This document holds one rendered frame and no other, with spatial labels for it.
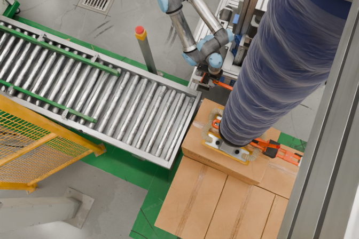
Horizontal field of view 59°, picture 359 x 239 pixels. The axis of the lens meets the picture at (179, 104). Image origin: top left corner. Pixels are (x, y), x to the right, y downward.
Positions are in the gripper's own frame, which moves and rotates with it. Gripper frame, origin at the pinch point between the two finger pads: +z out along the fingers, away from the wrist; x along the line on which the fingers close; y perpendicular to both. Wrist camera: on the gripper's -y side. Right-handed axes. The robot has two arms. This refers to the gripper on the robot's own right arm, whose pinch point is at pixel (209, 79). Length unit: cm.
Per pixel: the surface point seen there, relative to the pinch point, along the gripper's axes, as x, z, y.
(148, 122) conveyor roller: -35, 63, -37
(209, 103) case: -8.8, 24.0, 5.1
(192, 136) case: -36.6, 23.9, 4.6
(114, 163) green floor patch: -80, 118, -62
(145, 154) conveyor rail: -61, 59, -26
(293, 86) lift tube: -37, -122, 33
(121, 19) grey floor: 66, 119, -133
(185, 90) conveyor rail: 2, 59, -20
